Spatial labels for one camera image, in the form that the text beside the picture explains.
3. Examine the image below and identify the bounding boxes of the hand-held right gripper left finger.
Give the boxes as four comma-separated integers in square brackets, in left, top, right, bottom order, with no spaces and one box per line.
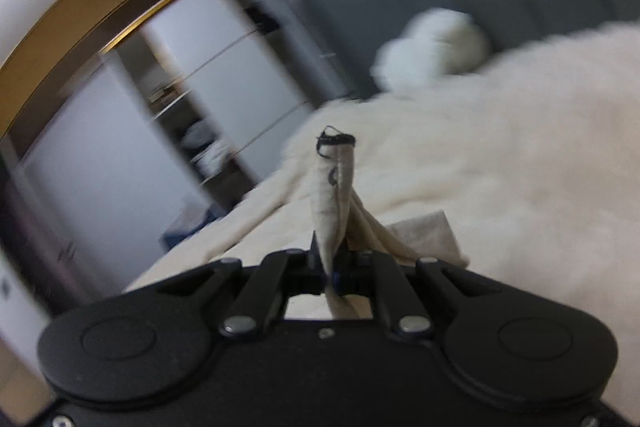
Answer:
[152,232,324,339]

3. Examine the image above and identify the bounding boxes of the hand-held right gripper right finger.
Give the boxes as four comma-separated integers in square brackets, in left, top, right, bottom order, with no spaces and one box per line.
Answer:
[330,250,502,341]

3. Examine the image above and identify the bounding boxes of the cream printed garment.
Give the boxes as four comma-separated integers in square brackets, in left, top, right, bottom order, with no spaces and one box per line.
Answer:
[122,125,471,320]

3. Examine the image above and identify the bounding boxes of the folded clothes on wardrobe shelf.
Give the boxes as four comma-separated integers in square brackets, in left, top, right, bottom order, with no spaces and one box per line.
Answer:
[181,121,232,178]

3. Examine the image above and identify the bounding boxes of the dark blue box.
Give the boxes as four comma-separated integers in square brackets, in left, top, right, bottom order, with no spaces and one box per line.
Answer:
[162,207,222,249]

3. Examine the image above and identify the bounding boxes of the cream fluffy blanket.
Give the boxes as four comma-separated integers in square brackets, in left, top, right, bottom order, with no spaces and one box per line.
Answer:
[280,21,640,423]

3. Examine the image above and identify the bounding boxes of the white plush pillow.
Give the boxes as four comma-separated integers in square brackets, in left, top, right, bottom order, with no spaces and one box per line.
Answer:
[370,7,492,90]

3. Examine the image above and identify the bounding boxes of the grey wardrobe with wooden frame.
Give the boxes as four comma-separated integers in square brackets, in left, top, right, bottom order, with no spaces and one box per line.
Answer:
[0,0,332,308]

